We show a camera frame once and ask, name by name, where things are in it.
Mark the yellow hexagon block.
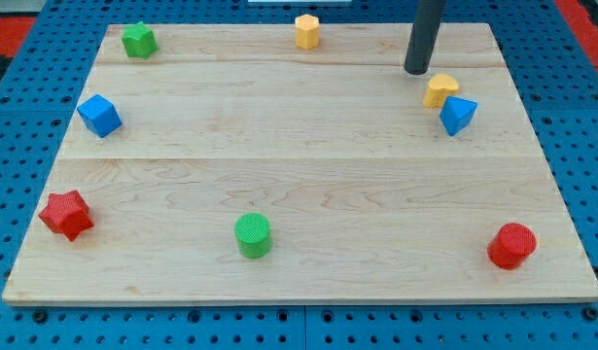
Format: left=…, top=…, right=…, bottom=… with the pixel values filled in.
left=295, top=14, right=320, bottom=50

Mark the yellow heart block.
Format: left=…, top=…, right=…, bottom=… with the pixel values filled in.
left=423, top=73, right=461, bottom=108

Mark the wooden board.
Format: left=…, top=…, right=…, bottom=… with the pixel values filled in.
left=2, top=23, right=598, bottom=306

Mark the green cylinder block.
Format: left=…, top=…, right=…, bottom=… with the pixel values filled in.
left=234, top=212, right=271, bottom=259

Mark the blue triangle block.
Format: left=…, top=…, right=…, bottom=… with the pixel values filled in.
left=440, top=96, right=477, bottom=136

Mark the blue cube block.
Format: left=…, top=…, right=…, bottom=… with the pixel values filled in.
left=77, top=94, right=123, bottom=138

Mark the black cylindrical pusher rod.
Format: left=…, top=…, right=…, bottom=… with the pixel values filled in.
left=404, top=0, right=446, bottom=75

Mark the green star block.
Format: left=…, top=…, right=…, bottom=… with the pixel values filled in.
left=122, top=21, right=158, bottom=59

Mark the red cylinder block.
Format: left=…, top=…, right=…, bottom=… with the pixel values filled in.
left=487, top=223, right=537, bottom=270

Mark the red star block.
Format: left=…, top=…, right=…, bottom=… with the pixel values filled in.
left=38, top=190, right=94, bottom=241

